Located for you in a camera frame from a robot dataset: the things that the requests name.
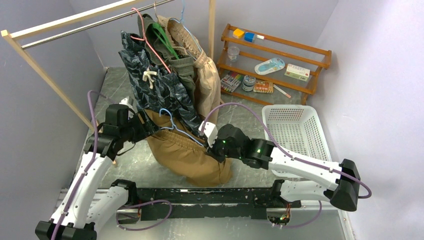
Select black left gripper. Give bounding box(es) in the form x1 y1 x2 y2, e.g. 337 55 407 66
120 108 161 144

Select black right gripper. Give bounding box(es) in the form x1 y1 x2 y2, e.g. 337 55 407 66
203 132 244 164

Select light blue wire hanger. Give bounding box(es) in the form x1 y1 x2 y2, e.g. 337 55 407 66
159 108 203 146

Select tan brown shorts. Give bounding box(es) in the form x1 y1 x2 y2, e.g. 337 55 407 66
145 109 233 187

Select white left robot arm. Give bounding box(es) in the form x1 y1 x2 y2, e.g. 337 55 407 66
35 103 160 240

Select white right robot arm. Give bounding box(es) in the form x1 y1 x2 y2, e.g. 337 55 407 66
199 122 360 212

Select dark leaf-print shorts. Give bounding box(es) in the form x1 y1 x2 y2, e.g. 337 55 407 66
118 30 202 137

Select beige shorts with white stripe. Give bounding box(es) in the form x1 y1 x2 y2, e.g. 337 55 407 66
157 15 221 119

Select olive green shorts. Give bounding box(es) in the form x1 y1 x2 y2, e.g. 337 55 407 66
137 14 196 101

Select green hanger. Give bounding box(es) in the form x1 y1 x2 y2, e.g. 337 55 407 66
152 22 179 59

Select blue hanger at right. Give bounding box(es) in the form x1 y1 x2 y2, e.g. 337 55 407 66
170 0 203 52

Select marker pen set pack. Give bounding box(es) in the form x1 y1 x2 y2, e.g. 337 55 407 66
220 71 244 93

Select orange snack packet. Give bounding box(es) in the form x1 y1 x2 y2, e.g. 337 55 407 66
253 80 274 94

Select white plastic basket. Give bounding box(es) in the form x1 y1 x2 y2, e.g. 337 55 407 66
261 104 332 162

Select white pen with red tip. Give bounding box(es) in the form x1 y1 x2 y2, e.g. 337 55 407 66
273 85 292 99

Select orange wooden shelf rack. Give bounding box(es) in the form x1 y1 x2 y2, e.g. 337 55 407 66
216 24 332 105

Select clear plastic cup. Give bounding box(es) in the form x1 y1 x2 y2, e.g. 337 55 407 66
227 46 240 62

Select white green box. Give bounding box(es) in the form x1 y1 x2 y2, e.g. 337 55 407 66
284 63 311 82

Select blue block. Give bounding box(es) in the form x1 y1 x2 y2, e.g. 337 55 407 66
243 32 256 43

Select yellow block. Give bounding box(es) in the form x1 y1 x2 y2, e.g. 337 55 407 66
232 28 245 39

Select metal hanging rod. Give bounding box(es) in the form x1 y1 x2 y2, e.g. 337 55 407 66
20 0 176 51

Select wooden clothes rack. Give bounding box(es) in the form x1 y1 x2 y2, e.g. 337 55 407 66
0 0 218 167

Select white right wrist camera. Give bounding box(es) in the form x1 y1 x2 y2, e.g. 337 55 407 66
198 120 218 148

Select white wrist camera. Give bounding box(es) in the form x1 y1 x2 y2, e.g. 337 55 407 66
119 96 136 115
198 120 218 148

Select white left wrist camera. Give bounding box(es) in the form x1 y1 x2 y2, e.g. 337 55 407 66
119 96 136 115

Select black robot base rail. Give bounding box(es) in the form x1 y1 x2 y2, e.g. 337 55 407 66
126 187 302 221

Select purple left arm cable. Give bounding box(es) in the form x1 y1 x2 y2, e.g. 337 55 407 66
49 90 117 240

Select pink wire hanger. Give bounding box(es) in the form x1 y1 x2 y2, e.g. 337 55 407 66
131 7 172 74

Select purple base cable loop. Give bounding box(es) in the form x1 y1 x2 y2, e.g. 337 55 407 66
115 200 174 232

